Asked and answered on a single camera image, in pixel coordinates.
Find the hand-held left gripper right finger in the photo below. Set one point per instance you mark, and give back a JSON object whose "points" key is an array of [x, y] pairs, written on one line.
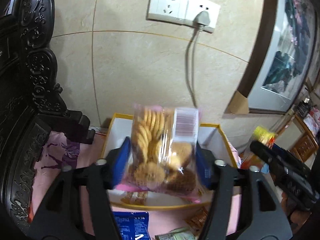
{"points": [[203, 170]]}

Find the dark carved wooden bench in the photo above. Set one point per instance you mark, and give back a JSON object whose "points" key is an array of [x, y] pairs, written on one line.
{"points": [[25, 80]]}

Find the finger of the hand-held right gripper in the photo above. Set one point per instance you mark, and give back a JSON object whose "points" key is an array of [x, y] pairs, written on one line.
{"points": [[262, 153], [278, 149]]}

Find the clear pink-edged cookie bag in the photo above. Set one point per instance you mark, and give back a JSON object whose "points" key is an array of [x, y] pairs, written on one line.
{"points": [[155, 140]]}

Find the yellow orange snack bag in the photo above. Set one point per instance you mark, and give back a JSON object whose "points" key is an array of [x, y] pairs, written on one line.
{"points": [[262, 133]]}

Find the yellow cardboard box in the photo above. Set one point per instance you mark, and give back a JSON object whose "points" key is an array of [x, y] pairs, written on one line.
{"points": [[112, 130]]}

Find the pink printed tablecloth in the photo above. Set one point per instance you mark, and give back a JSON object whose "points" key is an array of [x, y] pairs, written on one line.
{"points": [[167, 217]]}

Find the tan biscuit snack bag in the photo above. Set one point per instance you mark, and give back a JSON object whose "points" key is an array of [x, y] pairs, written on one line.
{"points": [[133, 197]]}

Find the orange brown snack bag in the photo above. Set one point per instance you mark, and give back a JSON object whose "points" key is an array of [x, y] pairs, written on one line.
{"points": [[198, 220]]}

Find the wooden armchair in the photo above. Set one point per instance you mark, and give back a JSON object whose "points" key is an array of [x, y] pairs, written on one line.
{"points": [[305, 142]]}

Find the cardboard corner protector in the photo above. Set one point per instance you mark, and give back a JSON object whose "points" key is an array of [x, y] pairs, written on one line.
{"points": [[290, 111], [237, 105]]}

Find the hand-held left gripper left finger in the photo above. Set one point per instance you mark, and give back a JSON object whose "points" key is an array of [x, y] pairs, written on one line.
{"points": [[122, 160]]}

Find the pale green snack bag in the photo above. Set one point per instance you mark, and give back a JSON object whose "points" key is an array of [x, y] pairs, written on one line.
{"points": [[175, 235]]}

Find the framed lotus painting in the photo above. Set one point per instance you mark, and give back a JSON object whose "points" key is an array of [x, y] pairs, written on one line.
{"points": [[287, 55]]}

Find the blue snack bag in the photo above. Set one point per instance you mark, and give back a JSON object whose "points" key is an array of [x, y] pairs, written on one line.
{"points": [[132, 226]]}

